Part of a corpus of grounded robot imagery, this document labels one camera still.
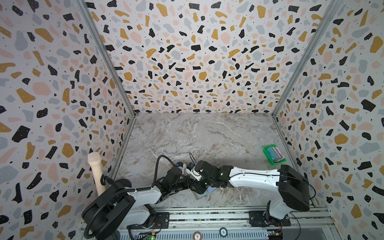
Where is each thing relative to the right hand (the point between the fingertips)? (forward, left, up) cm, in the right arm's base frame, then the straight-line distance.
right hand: (191, 185), depth 77 cm
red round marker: (-21, -3, -7) cm, 22 cm away
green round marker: (-19, -16, -9) cm, 26 cm away
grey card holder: (0, -9, -9) cm, 13 cm away
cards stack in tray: (+22, -52, -6) cm, 56 cm away
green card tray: (+20, -48, -8) cm, 53 cm away
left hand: (+5, -3, -5) cm, 8 cm away
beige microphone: (+2, +39, +23) cm, 45 cm away
